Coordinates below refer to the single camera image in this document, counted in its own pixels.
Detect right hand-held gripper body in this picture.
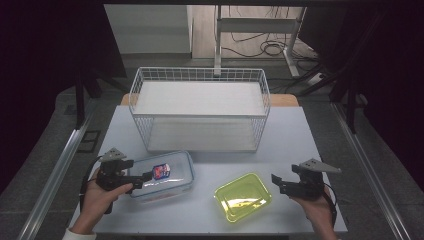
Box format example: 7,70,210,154
280,158,343,200

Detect white panel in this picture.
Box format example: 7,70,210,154
103,4,194,55

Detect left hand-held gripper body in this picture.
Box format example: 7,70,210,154
96,147,134,192

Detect wooden table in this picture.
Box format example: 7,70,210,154
119,93,300,108

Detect white wire rack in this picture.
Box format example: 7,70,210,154
128,66,272,154

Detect aluminium rail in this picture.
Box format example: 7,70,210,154
17,108,96,240
330,100,413,240

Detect white desk frame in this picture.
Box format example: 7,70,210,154
213,4,308,79

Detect black metal stand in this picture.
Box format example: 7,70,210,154
328,13,388,135
73,64,129,132

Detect clear lidded food container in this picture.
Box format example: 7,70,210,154
126,150,196,203

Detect black floor cables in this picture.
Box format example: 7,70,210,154
221,5,322,65

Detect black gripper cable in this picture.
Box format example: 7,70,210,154
321,183,339,228
78,155,114,215

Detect yellow-green plastic container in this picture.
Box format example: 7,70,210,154
213,172,273,224

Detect person's left hand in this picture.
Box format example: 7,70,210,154
74,169,134,231

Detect person's right hand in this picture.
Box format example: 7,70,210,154
289,185,338,232

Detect white power strip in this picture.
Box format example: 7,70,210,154
305,72,327,88

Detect black floor plate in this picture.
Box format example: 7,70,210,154
77,129,102,154

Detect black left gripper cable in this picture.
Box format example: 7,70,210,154
78,155,114,215

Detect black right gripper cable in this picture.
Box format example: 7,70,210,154
321,183,339,228

